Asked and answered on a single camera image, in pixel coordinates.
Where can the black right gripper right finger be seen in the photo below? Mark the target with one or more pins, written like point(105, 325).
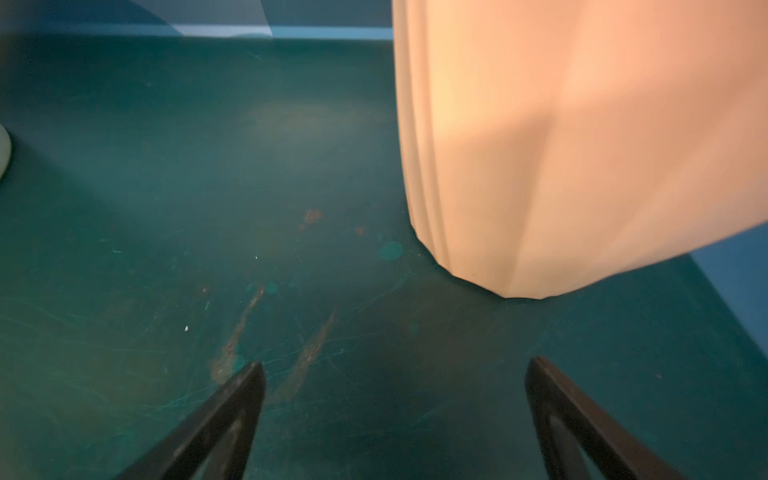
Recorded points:
point(571, 427)

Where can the pink ribbed flower pot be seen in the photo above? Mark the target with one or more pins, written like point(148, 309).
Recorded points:
point(547, 145)

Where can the white ribbed trash bin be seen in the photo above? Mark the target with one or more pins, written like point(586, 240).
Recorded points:
point(6, 148)

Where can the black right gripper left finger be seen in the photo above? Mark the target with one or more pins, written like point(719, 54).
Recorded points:
point(217, 437)

